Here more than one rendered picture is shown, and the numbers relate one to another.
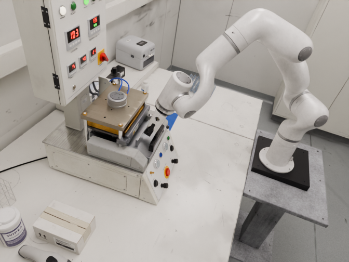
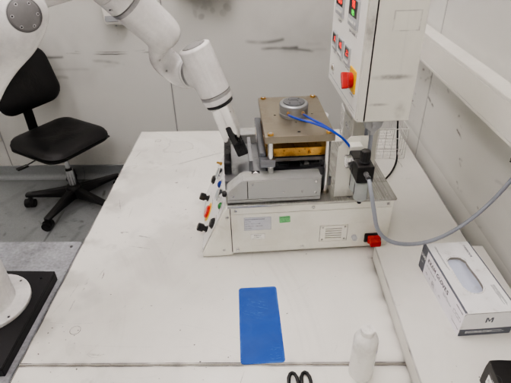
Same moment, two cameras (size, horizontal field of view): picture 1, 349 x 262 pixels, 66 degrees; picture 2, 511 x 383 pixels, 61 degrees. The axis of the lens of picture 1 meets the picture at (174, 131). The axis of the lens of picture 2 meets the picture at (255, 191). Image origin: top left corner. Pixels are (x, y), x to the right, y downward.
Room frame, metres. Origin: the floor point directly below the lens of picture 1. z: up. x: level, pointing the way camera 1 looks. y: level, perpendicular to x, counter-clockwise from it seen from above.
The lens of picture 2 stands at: (1.97, -0.09, 1.60)
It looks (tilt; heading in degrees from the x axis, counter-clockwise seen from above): 33 degrees down; 167
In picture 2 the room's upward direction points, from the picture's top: 1 degrees counter-clockwise
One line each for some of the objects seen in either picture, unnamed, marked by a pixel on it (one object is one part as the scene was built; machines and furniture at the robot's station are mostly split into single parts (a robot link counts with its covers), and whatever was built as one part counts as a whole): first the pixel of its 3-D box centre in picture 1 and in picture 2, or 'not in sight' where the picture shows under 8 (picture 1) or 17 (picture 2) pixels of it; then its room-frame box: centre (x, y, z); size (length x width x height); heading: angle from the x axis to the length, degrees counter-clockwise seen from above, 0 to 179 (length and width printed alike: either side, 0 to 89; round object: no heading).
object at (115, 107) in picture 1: (112, 103); (305, 125); (0.93, 0.29, 1.08); 0.31 x 0.24 x 0.13; 170
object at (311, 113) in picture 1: (303, 120); not in sight; (1.07, -0.59, 1.09); 0.19 x 0.12 x 0.24; 22
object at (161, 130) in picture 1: (157, 137); (227, 155); (0.87, 0.07, 0.99); 0.15 x 0.02 x 0.04; 170
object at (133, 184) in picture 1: (120, 147); (289, 199); (0.92, 0.25, 0.84); 0.53 x 0.37 x 0.17; 80
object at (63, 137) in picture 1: (110, 133); (303, 170); (0.91, 0.29, 0.93); 0.46 x 0.35 x 0.01; 80
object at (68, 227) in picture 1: (66, 226); not in sight; (0.49, 0.34, 0.80); 0.19 x 0.13 x 0.09; 76
